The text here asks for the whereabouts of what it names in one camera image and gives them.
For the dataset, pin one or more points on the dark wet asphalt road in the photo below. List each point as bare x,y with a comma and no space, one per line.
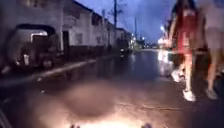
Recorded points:
126,73

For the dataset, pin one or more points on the thin pole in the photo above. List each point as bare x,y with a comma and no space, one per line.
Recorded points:
135,28

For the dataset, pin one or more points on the row of pale buildings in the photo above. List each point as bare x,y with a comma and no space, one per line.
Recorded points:
80,26

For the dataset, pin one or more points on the tall dark pole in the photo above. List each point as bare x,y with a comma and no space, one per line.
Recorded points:
115,13

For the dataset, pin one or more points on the pale concrete kerb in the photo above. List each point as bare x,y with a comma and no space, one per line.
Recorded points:
56,71

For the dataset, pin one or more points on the person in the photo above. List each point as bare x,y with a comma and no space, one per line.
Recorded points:
213,33
185,33

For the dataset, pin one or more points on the dark covered vehicle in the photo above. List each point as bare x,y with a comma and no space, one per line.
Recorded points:
33,50

